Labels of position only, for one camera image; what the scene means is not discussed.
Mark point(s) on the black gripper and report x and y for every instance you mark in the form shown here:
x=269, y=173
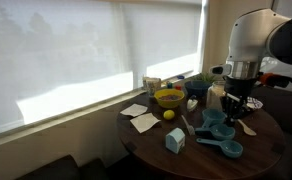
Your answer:
x=239, y=87

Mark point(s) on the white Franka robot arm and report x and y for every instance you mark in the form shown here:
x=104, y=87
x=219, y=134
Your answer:
x=252, y=36

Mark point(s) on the glass sugar jar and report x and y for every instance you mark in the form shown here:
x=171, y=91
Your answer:
x=215, y=96

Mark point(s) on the deep teal measuring cup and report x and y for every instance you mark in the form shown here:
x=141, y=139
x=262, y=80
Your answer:
x=213, y=116

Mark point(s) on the blue white patterned paper plate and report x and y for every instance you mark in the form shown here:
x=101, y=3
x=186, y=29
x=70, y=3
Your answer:
x=256, y=103

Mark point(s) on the long white plastic spoon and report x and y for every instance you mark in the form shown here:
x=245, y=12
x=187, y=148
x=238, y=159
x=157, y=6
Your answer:
x=248, y=130

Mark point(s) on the shallow teal measuring cup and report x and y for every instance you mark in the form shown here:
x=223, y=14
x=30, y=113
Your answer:
x=221, y=132
x=231, y=148

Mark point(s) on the dark blue bowl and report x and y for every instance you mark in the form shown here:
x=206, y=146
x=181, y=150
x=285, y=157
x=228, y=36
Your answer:
x=196, y=89

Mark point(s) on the small green plant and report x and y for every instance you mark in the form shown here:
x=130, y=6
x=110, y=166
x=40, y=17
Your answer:
x=205, y=77

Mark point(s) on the white toy iron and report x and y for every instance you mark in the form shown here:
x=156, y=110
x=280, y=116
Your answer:
x=192, y=104

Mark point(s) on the dark sofa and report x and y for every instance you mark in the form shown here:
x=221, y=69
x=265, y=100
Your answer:
x=287, y=115

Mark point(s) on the small red toy block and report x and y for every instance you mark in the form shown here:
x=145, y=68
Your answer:
x=178, y=87

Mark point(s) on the small blue cap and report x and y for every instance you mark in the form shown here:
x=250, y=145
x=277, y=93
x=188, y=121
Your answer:
x=180, y=77

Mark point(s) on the yellow bowl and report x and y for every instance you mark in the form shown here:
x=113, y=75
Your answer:
x=169, y=103

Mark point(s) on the colourful candy pile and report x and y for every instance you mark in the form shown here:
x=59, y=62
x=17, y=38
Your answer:
x=169, y=97

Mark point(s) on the yellow lemon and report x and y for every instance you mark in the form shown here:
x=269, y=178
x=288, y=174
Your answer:
x=168, y=114

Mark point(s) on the teal toy milk carton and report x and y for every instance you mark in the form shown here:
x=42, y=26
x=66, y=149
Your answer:
x=175, y=141

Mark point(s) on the small teal toy block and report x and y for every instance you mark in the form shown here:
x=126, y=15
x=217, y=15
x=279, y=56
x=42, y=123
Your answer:
x=169, y=85

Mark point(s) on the large white paper napkin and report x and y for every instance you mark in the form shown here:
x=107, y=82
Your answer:
x=144, y=122

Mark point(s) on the small white paper napkin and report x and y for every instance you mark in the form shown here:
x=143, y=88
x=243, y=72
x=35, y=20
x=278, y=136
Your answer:
x=134, y=110

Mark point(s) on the dark seat cushion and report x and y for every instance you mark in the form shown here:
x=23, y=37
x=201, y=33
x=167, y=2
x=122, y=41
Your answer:
x=52, y=168
x=94, y=170

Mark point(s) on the white roller blind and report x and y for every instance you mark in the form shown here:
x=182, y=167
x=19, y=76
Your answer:
x=69, y=50

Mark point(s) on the white window sill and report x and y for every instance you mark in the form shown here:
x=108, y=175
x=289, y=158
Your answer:
x=52, y=124

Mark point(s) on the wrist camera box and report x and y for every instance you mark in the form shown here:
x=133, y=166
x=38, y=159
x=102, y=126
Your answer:
x=220, y=70

